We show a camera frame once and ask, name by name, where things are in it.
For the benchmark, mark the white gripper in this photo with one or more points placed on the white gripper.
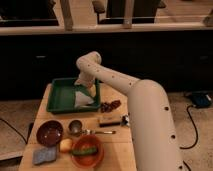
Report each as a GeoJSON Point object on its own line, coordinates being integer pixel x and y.
{"type": "Point", "coordinates": [85, 79]}

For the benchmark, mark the white towel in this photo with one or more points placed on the white towel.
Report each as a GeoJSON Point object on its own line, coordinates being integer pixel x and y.
{"type": "Point", "coordinates": [84, 96]}

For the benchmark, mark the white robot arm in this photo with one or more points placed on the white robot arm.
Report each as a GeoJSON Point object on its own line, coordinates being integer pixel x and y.
{"type": "Point", "coordinates": [155, 142]}

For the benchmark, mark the green plastic tray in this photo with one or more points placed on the green plastic tray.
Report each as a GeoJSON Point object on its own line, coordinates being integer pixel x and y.
{"type": "Point", "coordinates": [63, 94]}

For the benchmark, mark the dark red grapes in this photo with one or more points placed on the dark red grapes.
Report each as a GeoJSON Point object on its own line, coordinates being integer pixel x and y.
{"type": "Point", "coordinates": [110, 106]}

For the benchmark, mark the small metal cup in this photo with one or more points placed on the small metal cup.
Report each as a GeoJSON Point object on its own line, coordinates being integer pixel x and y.
{"type": "Point", "coordinates": [75, 127]}

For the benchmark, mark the metal spoon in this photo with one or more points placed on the metal spoon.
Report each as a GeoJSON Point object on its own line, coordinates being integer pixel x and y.
{"type": "Point", "coordinates": [87, 131]}

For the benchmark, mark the wooden brush block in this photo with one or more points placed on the wooden brush block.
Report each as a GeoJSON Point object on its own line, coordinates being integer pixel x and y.
{"type": "Point", "coordinates": [115, 120]}

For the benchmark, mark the wooden railing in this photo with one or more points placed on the wooden railing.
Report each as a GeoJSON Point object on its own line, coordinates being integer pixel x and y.
{"type": "Point", "coordinates": [94, 16]}

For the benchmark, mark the dark red bowl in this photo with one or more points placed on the dark red bowl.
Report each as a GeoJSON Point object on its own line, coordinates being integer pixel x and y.
{"type": "Point", "coordinates": [50, 133]}

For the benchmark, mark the yellow lemon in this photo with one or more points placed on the yellow lemon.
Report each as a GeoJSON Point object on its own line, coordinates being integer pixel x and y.
{"type": "Point", "coordinates": [65, 145]}

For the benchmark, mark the orange bowl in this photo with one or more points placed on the orange bowl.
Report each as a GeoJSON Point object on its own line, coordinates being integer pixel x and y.
{"type": "Point", "coordinates": [88, 161]}

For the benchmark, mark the green cucumber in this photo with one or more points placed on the green cucumber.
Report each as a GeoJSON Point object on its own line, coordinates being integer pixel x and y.
{"type": "Point", "coordinates": [89, 151]}

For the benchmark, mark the blue grey sponge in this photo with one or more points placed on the blue grey sponge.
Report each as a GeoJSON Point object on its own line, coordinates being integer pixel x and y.
{"type": "Point", "coordinates": [44, 155]}

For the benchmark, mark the blue black floor device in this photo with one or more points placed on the blue black floor device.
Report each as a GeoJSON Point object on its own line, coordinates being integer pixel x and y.
{"type": "Point", "coordinates": [200, 100]}

